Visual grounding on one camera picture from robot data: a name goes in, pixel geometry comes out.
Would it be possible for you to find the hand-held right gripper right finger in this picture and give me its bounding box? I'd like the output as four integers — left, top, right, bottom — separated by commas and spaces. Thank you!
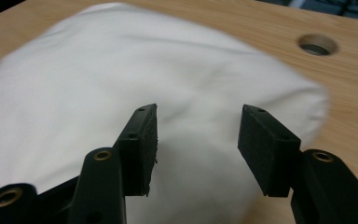
237, 104, 302, 198

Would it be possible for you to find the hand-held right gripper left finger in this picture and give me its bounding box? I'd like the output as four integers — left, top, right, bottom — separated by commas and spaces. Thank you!
114, 103, 159, 198

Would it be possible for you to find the white tiered skirt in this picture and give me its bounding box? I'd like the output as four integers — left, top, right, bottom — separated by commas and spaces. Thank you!
0, 2, 331, 224

